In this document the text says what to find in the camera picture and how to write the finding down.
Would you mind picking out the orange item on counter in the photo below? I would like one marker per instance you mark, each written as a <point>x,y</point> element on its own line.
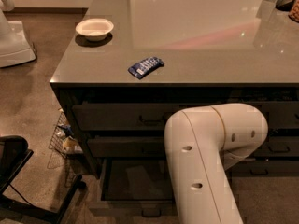
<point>294,12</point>

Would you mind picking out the white bowl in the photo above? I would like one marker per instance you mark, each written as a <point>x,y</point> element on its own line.
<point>95,29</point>

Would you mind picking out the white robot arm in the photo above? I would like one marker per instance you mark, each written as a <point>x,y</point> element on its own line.
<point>201,143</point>

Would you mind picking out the drawer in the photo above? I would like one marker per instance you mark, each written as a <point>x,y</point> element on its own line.
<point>134,187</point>
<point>126,116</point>
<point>279,115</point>
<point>265,168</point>
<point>125,147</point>
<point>279,146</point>

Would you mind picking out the grey drawer cabinet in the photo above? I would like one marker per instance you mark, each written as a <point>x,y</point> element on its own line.
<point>214,51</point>

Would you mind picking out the wire basket with items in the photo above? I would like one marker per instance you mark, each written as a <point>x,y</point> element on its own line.
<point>62,148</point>

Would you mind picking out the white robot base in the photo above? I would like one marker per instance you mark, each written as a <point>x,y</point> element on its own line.
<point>15,47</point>

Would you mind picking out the black stand with monitor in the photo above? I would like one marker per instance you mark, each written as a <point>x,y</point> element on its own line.
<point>14,153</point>

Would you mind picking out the blue snack packet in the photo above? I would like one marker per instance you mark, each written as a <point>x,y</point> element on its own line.
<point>145,67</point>

